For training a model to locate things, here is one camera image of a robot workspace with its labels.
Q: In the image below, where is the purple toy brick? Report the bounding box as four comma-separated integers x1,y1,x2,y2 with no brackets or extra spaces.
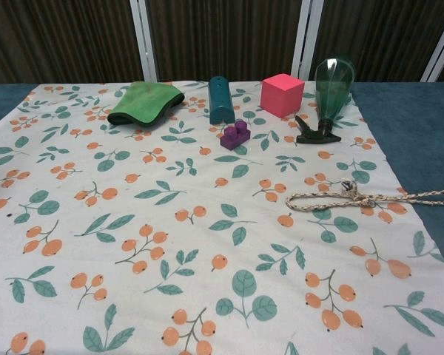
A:
219,121,252,152

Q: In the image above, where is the green spray bottle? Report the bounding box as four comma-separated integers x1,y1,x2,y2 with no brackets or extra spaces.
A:
295,58,357,145

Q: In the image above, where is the white partition frame post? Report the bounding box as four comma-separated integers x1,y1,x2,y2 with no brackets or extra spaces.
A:
129,0,160,83
420,0,444,83
290,0,325,78

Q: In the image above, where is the green microfibre cloth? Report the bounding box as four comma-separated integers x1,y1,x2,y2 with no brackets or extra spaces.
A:
107,81,186,129

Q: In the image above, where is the floral white tablecloth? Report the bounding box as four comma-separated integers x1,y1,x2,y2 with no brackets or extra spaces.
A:
0,79,444,355

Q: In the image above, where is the pink cube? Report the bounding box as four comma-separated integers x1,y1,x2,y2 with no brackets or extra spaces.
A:
260,72,306,119

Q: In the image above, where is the teal half-round block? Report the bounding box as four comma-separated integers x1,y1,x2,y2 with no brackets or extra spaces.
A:
208,76,236,126

